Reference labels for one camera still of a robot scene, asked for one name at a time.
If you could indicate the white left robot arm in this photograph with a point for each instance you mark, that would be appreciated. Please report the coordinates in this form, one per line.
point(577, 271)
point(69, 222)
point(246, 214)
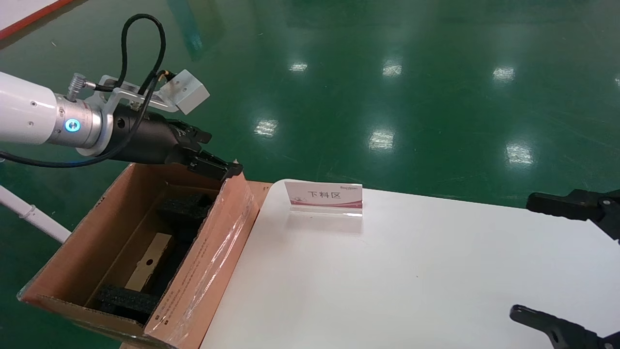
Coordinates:
point(24, 109)

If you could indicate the small brown cardboard box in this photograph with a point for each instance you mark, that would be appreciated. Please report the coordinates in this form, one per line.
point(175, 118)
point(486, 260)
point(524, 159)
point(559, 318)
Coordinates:
point(150, 264)

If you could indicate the white acrylic sign placard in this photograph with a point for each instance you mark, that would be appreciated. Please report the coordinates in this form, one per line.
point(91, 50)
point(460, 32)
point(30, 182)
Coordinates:
point(324, 196)

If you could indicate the large open cardboard box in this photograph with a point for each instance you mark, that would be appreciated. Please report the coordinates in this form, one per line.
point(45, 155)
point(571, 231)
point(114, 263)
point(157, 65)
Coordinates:
point(87, 242)

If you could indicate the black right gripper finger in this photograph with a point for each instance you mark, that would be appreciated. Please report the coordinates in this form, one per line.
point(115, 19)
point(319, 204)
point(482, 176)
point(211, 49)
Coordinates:
point(581, 206)
point(557, 329)

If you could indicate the silver camera bracket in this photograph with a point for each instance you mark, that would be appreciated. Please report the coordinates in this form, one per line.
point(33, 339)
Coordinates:
point(121, 94)

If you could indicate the white plastic pipe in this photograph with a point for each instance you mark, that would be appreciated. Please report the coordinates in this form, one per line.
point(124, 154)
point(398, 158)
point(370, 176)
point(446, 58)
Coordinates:
point(29, 213)

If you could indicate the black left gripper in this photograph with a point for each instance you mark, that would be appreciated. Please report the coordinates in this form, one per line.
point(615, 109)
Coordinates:
point(145, 138)

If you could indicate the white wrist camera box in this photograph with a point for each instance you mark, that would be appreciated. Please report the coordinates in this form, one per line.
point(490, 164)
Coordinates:
point(186, 92)

